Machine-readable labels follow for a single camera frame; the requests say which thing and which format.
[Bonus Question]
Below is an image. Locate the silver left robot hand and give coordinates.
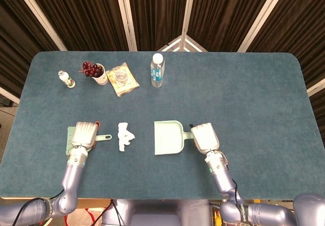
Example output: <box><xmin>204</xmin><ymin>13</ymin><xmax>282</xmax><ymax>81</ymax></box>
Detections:
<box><xmin>70</xmin><ymin>120</ymin><xmax>102</xmax><ymax>152</ymax></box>

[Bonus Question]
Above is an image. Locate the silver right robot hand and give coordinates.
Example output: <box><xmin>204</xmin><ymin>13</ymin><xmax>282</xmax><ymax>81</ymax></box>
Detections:
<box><xmin>188</xmin><ymin>122</ymin><xmax>220</xmax><ymax>154</ymax></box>

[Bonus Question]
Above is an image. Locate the mint green hand broom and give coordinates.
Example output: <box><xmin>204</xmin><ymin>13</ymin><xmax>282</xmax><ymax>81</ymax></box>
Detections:
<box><xmin>66</xmin><ymin>125</ymin><xmax>113</xmax><ymax>156</ymax></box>

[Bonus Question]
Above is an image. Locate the mint green dustpan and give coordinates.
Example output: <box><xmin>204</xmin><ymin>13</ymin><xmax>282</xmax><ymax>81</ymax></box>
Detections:
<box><xmin>153</xmin><ymin>120</ymin><xmax>195</xmax><ymax>156</ymax></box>

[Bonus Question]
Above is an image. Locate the white tissue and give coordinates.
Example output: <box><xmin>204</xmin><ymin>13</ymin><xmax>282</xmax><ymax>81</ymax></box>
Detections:
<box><xmin>117</xmin><ymin>121</ymin><xmax>136</xmax><ymax>152</ymax></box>

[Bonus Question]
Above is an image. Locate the blue felt table cover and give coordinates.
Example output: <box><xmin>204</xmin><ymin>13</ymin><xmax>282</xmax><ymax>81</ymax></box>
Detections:
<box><xmin>0</xmin><ymin>51</ymin><xmax>325</xmax><ymax>201</ymax></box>

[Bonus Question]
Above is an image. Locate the small white milk bottle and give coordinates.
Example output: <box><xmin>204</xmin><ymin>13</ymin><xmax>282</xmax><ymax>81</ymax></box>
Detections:
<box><xmin>58</xmin><ymin>70</ymin><xmax>76</xmax><ymax>88</ymax></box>

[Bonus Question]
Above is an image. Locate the white paper cup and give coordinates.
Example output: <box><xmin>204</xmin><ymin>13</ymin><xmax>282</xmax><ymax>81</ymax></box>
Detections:
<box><xmin>90</xmin><ymin>63</ymin><xmax>108</xmax><ymax>86</ymax></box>

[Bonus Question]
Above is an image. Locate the yellow snack packet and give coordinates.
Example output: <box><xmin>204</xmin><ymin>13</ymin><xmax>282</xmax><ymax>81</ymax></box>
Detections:
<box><xmin>106</xmin><ymin>62</ymin><xmax>141</xmax><ymax>98</ymax></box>

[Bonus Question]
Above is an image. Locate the dark red grape bunch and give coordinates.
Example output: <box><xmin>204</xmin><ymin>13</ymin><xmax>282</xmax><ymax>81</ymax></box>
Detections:
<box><xmin>79</xmin><ymin>61</ymin><xmax>104</xmax><ymax>78</ymax></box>

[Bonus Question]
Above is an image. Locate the clear bottle with blue label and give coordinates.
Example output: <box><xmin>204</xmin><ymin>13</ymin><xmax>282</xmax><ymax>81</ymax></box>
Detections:
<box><xmin>150</xmin><ymin>53</ymin><xmax>166</xmax><ymax>88</ymax></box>

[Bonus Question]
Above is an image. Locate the white and red plastic bag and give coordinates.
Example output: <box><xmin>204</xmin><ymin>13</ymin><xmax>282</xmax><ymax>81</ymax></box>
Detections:
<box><xmin>65</xmin><ymin>207</ymin><xmax>107</xmax><ymax>226</ymax></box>

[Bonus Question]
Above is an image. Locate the blue-grey robot torso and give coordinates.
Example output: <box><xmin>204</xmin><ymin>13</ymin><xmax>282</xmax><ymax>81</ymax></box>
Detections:
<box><xmin>101</xmin><ymin>199</ymin><xmax>211</xmax><ymax>226</ymax></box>

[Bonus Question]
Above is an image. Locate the brown pleated curtain panel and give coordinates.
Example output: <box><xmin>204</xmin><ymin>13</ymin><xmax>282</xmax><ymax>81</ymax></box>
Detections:
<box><xmin>247</xmin><ymin>0</ymin><xmax>325</xmax><ymax>89</ymax></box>
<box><xmin>186</xmin><ymin>0</ymin><xmax>276</xmax><ymax>52</ymax></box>
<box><xmin>0</xmin><ymin>0</ymin><xmax>63</xmax><ymax>99</ymax></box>
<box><xmin>24</xmin><ymin>0</ymin><xmax>129</xmax><ymax>51</ymax></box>
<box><xmin>126</xmin><ymin>0</ymin><xmax>190</xmax><ymax>51</ymax></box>

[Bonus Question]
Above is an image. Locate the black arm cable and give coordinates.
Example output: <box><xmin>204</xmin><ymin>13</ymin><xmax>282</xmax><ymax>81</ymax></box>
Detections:
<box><xmin>19</xmin><ymin>189</ymin><xmax>66</xmax><ymax>213</ymax></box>
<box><xmin>231</xmin><ymin>177</ymin><xmax>246</xmax><ymax>209</ymax></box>

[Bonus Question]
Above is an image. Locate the white partition frame post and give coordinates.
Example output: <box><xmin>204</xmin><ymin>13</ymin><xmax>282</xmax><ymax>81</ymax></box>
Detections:
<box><xmin>157</xmin><ymin>0</ymin><xmax>209</xmax><ymax>53</ymax></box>
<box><xmin>11</xmin><ymin>0</ymin><xmax>68</xmax><ymax>51</ymax></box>
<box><xmin>0</xmin><ymin>86</ymin><xmax>20</xmax><ymax>105</ymax></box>
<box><xmin>114</xmin><ymin>0</ymin><xmax>138</xmax><ymax>51</ymax></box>
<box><xmin>306</xmin><ymin>80</ymin><xmax>325</xmax><ymax>97</ymax></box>
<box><xmin>237</xmin><ymin>0</ymin><xmax>284</xmax><ymax>53</ymax></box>

